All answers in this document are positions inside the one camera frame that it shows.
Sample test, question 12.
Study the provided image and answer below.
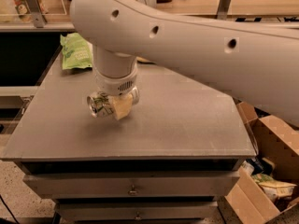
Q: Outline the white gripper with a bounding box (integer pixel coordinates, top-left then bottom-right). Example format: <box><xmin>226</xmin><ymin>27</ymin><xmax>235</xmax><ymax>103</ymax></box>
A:
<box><xmin>94</xmin><ymin>64</ymin><xmax>137</xmax><ymax>120</ymax></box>

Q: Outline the white green 7up can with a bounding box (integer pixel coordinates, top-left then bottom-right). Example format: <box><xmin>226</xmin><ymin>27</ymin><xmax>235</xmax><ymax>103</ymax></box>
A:
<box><xmin>86</xmin><ymin>86</ymin><xmax>140</xmax><ymax>119</ymax></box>

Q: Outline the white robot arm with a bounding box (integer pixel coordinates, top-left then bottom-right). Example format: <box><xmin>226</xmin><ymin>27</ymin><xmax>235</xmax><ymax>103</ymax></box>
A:
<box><xmin>70</xmin><ymin>0</ymin><xmax>299</xmax><ymax>125</ymax></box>

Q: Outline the yellow sponge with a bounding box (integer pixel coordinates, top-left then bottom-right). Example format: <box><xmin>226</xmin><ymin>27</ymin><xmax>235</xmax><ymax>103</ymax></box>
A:
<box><xmin>136</xmin><ymin>57</ymin><xmax>154</xmax><ymax>63</ymax></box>

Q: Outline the green chip bag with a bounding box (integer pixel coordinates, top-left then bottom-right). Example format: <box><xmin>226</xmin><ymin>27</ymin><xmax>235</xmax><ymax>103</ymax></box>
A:
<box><xmin>60</xmin><ymin>33</ymin><xmax>93</xmax><ymax>70</ymax></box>

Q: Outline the grey lower drawer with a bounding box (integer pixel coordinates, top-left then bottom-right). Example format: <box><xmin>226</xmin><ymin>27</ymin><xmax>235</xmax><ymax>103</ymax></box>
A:
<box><xmin>55</xmin><ymin>202</ymin><xmax>218</xmax><ymax>221</ymax></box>

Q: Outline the grey drawer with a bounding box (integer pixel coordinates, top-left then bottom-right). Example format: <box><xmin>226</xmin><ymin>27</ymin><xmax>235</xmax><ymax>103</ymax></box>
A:
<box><xmin>23</xmin><ymin>172</ymin><xmax>239</xmax><ymax>199</ymax></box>
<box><xmin>55</xmin><ymin>202</ymin><xmax>218</xmax><ymax>221</ymax></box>

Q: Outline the grey upper drawer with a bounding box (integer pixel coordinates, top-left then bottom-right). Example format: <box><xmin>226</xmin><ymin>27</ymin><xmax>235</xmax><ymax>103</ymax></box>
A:
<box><xmin>23</xmin><ymin>172</ymin><xmax>239</xmax><ymax>199</ymax></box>

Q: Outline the colourful snack bag behind glass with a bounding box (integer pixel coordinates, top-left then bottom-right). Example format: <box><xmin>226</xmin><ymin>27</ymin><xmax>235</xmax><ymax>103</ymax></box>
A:
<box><xmin>0</xmin><ymin>0</ymin><xmax>32</xmax><ymax>22</ymax></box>

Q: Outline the open cardboard box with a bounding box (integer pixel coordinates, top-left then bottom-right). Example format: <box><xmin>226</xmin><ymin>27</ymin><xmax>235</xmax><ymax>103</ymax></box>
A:
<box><xmin>220</xmin><ymin>102</ymin><xmax>299</xmax><ymax>224</ymax></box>

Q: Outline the snack package in box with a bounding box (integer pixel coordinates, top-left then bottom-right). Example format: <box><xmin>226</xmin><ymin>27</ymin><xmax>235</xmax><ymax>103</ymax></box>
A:
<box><xmin>251</xmin><ymin>174</ymin><xmax>296</xmax><ymax>203</ymax></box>

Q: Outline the left metal bracket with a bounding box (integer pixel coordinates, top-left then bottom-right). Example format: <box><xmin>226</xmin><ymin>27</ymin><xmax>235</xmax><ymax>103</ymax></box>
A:
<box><xmin>25</xmin><ymin>0</ymin><xmax>47</xmax><ymax>28</ymax></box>

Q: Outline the metal bracket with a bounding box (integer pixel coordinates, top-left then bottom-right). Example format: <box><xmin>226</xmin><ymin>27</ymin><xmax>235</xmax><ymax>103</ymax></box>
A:
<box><xmin>216</xmin><ymin>0</ymin><xmax>231</xmax><ymax>20</ymax></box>
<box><xmin>25</xmin><ymin>0</ymin><xmax>47</xmax><ymax>28</ymax></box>

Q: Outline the right metal bracket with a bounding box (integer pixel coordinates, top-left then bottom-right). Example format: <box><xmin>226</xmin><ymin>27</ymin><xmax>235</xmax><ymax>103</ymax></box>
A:
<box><xmin>216</xmin><ymin>0</ymin><xmax>231</xmax><ymax>20</ymax></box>

